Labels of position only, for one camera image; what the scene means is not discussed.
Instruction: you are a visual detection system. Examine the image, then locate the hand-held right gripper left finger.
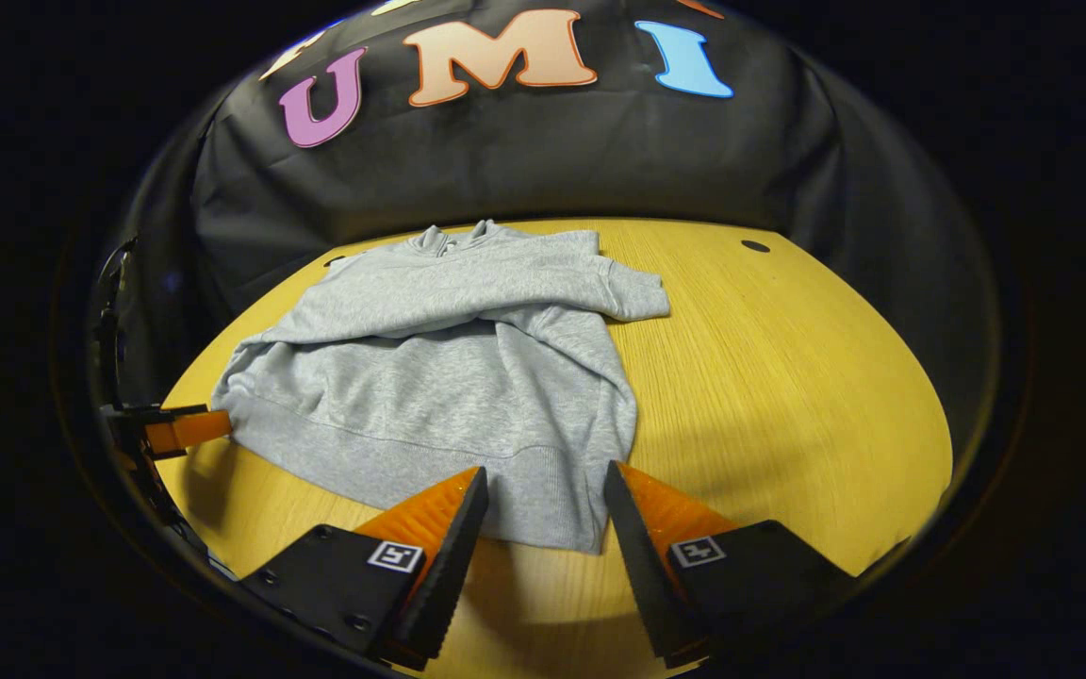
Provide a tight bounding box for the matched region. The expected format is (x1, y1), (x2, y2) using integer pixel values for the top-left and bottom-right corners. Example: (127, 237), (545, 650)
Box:
(239, 466), (490, 672)

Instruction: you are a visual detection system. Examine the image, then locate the grey zip-neck sweatshirt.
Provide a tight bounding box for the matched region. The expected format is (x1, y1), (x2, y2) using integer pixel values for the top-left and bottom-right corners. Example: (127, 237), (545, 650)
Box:
(211, 220), (671, 555)

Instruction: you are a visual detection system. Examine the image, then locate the black backdrop cloth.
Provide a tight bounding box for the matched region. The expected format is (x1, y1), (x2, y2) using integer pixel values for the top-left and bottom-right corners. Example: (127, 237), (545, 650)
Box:
(90, 0), (1001, 416)

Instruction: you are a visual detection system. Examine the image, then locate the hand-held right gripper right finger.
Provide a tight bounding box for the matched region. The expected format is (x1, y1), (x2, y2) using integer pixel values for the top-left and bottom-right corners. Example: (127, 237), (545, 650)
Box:
(603, 460), (860, 669)

